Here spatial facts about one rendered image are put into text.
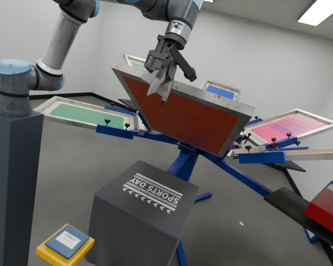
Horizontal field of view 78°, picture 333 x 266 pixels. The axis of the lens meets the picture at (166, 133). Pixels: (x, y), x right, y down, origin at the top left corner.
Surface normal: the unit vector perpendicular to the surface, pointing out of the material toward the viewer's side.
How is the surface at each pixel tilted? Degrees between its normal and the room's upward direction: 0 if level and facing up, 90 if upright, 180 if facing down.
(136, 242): 90
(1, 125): 90
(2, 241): 90
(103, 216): 92
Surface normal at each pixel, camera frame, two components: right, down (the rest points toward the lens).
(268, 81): -0.33, 0.22
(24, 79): 0.83, 0.40
